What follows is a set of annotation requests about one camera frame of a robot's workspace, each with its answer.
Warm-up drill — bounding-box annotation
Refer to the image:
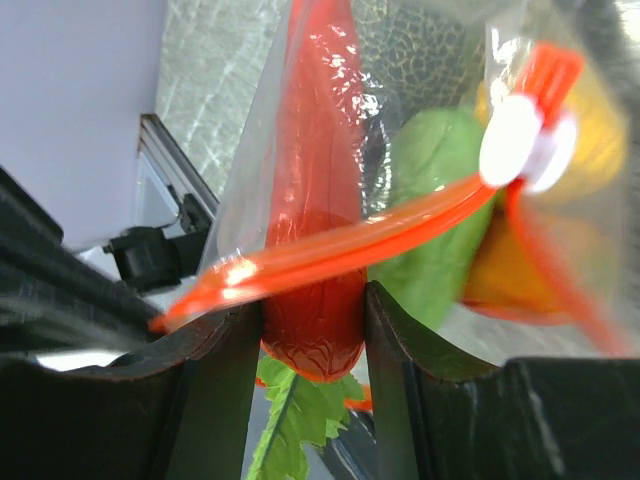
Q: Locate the green netted melon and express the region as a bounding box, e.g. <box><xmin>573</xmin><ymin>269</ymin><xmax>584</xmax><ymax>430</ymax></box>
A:
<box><xmin>351</xmin><ymin>1</ymin><xmax>485</xmax><ymax>125</ymax></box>

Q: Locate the yellow pear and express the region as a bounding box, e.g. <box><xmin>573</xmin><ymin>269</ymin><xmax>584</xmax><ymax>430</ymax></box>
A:
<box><xmin>476</xmin><ymin>56</ymin><xmax>628</xmax><ymax>204</ymax></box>

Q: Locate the orange carrot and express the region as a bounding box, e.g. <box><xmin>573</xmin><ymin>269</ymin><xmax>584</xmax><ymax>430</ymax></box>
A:
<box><xmin>262</xmin><ymin>1</ymin><xmax>367</xmax><ymax>382</ymax></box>

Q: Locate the clear zip bag orange zipper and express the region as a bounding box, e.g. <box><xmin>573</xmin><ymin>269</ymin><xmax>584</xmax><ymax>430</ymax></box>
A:
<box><xmin>150</xmin><ymin>1</ymin><xmax>639</xmax><ymax>381</ymax></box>

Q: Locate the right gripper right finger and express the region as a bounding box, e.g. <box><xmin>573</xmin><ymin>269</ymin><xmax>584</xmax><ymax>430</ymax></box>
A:
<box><xmin>366</xmin><ymin>282</ymin><xmax>639</xmax><ymax>479</ymax></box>

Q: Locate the green cucumber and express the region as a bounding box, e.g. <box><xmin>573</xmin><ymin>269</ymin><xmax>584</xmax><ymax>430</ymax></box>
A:
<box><xmin>368</xmin><ymin>108</ymin><xmax>494</xmax><ymax>329</ymax></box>

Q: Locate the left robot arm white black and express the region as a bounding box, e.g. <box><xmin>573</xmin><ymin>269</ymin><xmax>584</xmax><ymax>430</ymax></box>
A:
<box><xmin>1</xmin><ymin>172</ymin><xmax>212</xmax><ymax>355</ymax></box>

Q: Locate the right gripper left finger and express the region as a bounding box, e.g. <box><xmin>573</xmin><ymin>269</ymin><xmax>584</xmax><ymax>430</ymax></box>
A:
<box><xmin>1</xmin><ymin>304</ymin><xmax>262</xmax><ymax>479</ymax></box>

